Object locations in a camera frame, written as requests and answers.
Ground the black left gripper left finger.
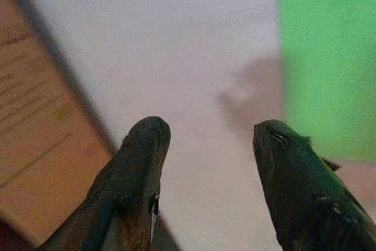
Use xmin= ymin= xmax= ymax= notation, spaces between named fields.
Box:
xmin=38 ymin=116 xmax=172 ymax=251

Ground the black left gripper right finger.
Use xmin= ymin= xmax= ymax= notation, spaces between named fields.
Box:
xmin=253 ymin=119 xmax=376 ymax=251

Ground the green panel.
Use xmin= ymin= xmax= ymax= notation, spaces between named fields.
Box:
xmin=273 ymin=0 xmax=376 ymax=160

